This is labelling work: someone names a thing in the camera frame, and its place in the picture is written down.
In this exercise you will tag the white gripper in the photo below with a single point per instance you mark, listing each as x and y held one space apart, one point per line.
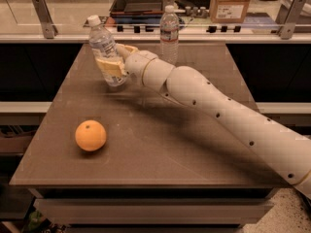
135 64

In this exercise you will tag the blue label plastic bottle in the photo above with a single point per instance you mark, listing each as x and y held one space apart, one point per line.
103 45

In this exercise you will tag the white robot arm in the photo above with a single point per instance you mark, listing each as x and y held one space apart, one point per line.
283 150

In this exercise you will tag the clear water bottle red label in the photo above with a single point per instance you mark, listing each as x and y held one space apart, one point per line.
169 35

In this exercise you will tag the open dark tray box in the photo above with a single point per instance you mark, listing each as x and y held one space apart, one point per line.
136 7

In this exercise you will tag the orange fruit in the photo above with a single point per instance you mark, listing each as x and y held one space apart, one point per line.
90 135

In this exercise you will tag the brown table with drawers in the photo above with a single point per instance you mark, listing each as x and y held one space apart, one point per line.
163 169

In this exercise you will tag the cardboard box with label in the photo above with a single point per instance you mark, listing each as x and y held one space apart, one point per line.
228 11

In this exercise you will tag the left metal bracket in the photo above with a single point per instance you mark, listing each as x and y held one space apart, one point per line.
48 27

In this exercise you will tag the metal bracket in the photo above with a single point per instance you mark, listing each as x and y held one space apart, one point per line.
288 21
48 27

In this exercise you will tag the right metal bracket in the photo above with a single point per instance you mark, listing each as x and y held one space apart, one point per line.
288 21

